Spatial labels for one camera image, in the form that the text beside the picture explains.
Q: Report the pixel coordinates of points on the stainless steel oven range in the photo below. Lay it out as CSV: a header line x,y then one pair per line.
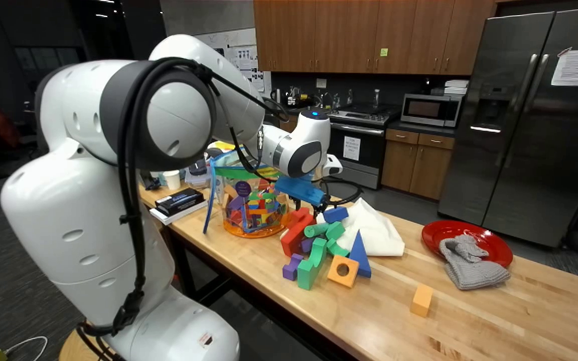
x,y
366,146

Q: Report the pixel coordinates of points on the brown wooden wall cabinets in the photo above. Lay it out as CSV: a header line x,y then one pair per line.
x,y
369,32

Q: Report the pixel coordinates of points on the orange-red foam block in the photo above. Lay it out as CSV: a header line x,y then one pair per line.
x,y
301,216

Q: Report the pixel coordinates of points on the brown wooden base cabinet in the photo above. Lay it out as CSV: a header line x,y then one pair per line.
x,y
422,161

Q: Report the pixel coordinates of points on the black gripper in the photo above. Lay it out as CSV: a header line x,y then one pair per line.
x,y
324,203

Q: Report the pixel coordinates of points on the red plate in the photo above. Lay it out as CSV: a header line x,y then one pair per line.
x,y
450,231

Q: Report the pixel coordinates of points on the round wooden stool seat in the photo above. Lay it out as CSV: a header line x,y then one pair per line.
x,y
69,351

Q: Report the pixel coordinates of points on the clear bin of toys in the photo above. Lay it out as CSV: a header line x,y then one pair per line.
x,y
255,206

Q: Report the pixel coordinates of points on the blue triangle foam block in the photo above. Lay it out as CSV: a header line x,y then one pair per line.
x,y
360,257

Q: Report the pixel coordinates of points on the orange block with round hole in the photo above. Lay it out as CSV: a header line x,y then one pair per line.
x,y
342,272

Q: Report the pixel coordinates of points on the stainless steel refrigerator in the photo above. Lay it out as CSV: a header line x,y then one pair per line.
x,y
523,132

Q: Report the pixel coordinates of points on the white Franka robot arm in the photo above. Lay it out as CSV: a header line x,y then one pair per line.
x,y
69,221

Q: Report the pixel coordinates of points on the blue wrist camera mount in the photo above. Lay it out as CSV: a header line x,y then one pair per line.
x,y
300,189

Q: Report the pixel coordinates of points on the purple wooden block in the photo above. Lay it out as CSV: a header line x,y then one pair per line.
x,y
291,270

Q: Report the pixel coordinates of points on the green sticky note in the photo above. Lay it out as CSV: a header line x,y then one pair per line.
x,y
383,50

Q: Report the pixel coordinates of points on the blue rectangular foam block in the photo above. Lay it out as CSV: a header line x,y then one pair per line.
x,y
336,215

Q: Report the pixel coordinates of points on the grey folded cloth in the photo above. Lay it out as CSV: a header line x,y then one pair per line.
x,y
472,268

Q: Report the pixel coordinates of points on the whiteboard with posters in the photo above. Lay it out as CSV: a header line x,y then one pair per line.
x,y
241,52

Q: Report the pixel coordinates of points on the silver microwave oven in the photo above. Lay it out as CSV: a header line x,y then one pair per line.
x,y
429,110

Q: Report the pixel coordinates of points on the small purple foam block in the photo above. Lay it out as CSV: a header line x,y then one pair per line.
x,y
305,245

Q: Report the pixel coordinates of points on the green wooden block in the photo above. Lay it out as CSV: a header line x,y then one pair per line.
x,y
322,231

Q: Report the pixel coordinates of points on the white folded towels stack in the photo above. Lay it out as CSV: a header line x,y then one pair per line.
x,y
456,87

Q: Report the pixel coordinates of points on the small orange cube block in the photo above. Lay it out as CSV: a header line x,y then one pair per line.
x,y
422,302

